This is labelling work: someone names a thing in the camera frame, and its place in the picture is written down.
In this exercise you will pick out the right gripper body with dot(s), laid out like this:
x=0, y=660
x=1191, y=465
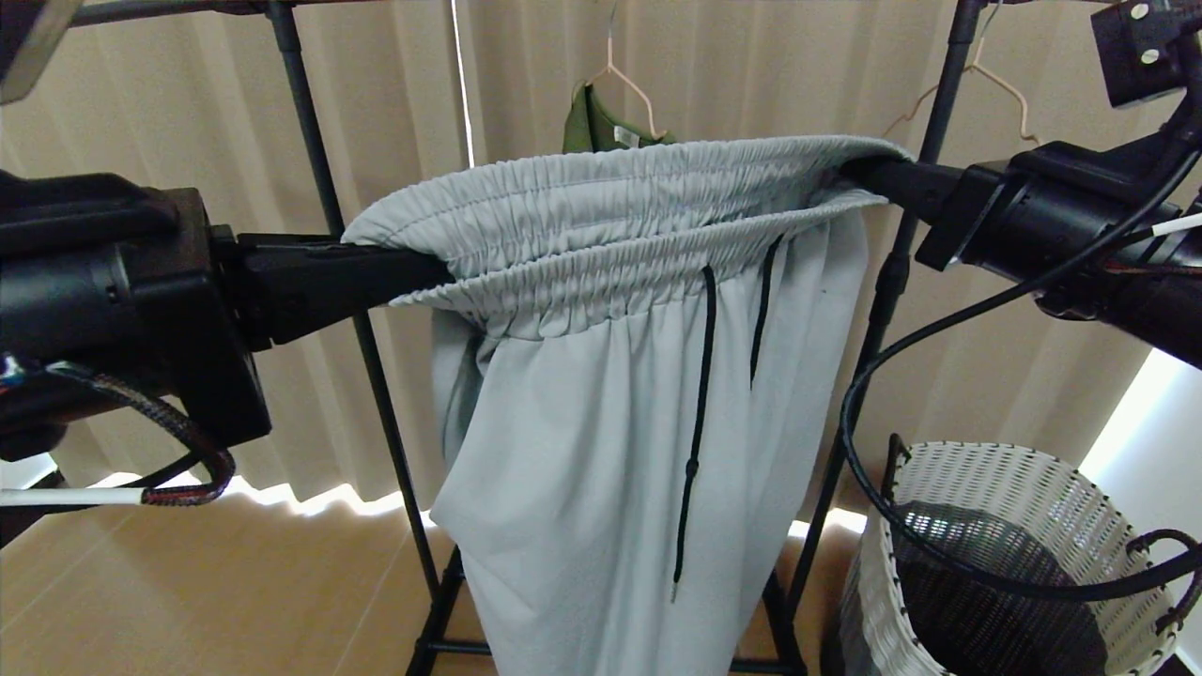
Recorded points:
x=1052, y=235

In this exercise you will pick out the white laundry basket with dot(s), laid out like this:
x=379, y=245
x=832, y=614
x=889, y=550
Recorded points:
x=995, y=479

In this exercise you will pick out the pink clothes hanger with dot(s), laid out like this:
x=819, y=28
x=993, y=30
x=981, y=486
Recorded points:
x=1022, y=108
x=610, y=56

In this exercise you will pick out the black clothes rack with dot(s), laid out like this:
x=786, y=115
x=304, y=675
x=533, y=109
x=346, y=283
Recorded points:
x=310, y=141

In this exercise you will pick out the pale grey garment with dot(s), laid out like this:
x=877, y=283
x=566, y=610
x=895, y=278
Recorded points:
x=610, y=451

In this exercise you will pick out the green printed t-shirt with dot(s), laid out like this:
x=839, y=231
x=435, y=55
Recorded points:
x=592, y=127

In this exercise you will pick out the beige curtain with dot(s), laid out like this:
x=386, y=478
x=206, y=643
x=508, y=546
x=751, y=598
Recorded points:
x=169, y=141

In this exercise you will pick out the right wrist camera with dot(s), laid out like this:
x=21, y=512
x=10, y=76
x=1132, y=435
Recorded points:
x=1141, y=47

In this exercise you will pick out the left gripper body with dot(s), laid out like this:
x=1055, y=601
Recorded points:
x=113, y=291

